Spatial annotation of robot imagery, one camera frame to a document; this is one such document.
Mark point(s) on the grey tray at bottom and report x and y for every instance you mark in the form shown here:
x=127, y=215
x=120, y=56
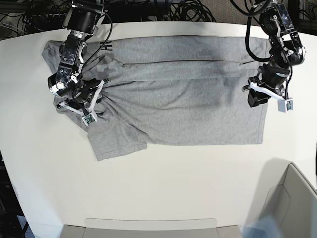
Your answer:
x=106, y=228

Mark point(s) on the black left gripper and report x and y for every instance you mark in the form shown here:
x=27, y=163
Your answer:
x=266, y=84

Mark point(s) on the grey bin at right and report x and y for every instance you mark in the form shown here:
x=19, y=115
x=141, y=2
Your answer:
x=290, y=209

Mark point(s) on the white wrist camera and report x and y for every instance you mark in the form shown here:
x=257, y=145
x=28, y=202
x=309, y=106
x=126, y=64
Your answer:
x=285, y=105
x=90, y=118

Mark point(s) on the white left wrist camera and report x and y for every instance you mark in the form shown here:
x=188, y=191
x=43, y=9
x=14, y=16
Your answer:
x=285, y=105

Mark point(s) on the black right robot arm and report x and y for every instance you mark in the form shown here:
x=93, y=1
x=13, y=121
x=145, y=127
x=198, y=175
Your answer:
x=81, y=22

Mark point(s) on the grey T-shirt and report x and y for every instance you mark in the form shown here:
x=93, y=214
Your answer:
x=173, y=90

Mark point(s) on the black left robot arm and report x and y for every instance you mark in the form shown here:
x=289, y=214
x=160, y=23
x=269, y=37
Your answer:
x=286, y=49

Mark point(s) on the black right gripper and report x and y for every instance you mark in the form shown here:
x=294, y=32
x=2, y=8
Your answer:
x=83, y=98

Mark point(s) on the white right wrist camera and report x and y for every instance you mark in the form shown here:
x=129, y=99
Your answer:
x=90, y=118

